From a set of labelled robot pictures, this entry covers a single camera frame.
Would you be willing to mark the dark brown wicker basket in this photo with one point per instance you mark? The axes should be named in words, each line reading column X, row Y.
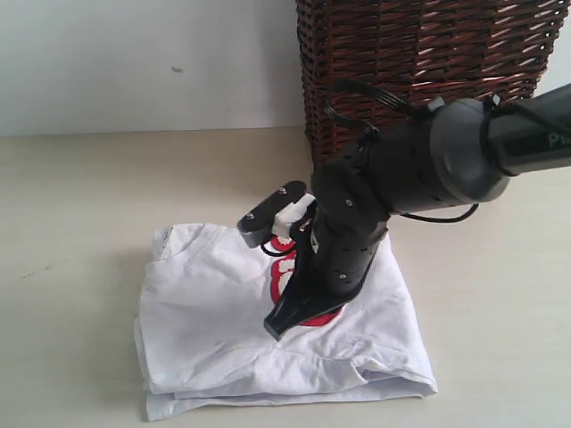
column 419, row 50

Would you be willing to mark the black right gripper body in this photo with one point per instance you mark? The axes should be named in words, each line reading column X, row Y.
column 333, row 261

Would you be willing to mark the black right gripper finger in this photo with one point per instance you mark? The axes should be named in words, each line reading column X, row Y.
column 301, row 307

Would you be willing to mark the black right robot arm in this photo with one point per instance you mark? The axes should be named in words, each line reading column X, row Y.
column 454, row 154

